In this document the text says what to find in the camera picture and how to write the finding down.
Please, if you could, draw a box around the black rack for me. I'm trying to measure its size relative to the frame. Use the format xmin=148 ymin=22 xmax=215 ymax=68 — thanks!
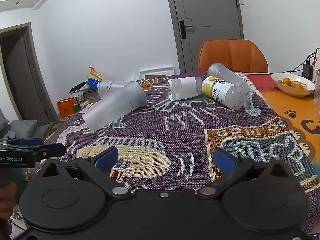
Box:
xmin=69 ymin=82 xmax=88 ymax=96

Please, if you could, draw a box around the black charger with cables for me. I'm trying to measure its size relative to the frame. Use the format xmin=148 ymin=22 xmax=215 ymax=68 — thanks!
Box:
xmin=274 ymin=51 xmax=320 ymax=74

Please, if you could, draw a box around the olive green bag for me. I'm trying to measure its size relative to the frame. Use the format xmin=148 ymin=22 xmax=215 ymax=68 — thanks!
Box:
xmin=41 ymin=121 xmax=65 ymax=141

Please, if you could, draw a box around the yellow label plastic bottle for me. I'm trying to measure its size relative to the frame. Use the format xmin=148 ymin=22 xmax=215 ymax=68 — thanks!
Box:
xmin=202 ymin=76 xmax=248 ymax=111

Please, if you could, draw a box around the person's left hand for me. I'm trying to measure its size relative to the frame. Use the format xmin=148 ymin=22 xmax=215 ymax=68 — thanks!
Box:
xmin=0 ymin=181 xmax=17 ymax=233

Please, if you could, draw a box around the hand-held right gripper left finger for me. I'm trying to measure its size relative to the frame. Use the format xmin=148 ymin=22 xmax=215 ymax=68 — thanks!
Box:
xmin=37 ymin=146 xmax=132 ymax=198

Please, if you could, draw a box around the yellow paper bag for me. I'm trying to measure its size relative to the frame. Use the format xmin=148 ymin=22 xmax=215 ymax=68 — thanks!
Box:
xmin=87 ymin=66 xmax=106 ymax=82

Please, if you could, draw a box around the patterned woven blanket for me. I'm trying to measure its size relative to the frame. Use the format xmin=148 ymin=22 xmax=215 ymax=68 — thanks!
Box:
xmin=35 ymin=72 xmax=320 ymax=233

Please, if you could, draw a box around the black power adapter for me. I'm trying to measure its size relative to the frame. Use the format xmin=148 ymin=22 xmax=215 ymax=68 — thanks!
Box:
xmin=303 ymin=64 xmax=314 ymax=81

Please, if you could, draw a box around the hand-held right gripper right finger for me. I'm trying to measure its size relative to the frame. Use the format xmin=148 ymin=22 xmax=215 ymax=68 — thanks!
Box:
xmin=197 ymin=147 xmax=301 ymax=199

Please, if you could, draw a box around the orange box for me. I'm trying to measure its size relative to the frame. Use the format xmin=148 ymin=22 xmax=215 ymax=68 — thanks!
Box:
xmin=56 ymin=97 xmax=77 ymax=118

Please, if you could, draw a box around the orange paw print tablecloth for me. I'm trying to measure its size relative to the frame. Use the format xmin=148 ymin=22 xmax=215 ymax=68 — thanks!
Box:
xmin=245 ymin=72 xmax=320 ymax=161

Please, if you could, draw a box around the blue packet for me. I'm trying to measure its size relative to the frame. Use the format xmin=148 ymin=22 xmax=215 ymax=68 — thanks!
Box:
xmin=86 ymin=78 xmax=101 ymax=89

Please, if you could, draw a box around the black door handle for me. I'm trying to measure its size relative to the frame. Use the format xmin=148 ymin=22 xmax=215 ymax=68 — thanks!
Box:
xmin=179 ymin=19 xmax=193 ymax=39

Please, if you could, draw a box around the orange chair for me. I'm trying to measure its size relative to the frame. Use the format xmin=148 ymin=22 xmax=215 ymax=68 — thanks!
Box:
xmin=197 ymin=39 xmax=269 ymax=73

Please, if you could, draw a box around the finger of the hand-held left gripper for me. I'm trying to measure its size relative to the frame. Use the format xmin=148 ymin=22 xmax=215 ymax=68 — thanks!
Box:
xmin=19 ymin=138 xmax=45 ymax=147
xmin=32 ymin=143 xmax=66 ymax=163

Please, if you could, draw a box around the frosted plastic cup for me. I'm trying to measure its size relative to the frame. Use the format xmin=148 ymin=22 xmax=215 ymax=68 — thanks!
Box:
xmin=82 ymin=81 xmax=147 ymax=133
xmin=207 ymin=62 xmax=250 ymax=93
xmin=98 ymin=80 xmax=131 ymax=98

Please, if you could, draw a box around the grey sofa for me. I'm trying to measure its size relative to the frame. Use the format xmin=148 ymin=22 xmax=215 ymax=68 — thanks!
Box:
xmin=0 ymin=109 xmax=38 ymax=140

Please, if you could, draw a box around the grey door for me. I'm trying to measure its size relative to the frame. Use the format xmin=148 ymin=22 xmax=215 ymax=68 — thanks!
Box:
xmin=164 ymin=0 xmax=244 ymax=74

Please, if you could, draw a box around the white bowl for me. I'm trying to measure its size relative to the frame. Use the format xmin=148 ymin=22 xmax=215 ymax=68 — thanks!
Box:
xmin=271 ymin=72 xmax=316 ymax=97

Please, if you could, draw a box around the dark brown door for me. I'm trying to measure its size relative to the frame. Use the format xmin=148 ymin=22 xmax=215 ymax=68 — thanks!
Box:
xmin=0 ymin=22 xmax=57 ymax=123

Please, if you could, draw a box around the white label plastic bottle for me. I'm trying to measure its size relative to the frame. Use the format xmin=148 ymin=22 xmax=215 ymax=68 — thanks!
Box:
xmin=167 ymin=76 xmax=203 ymax=101

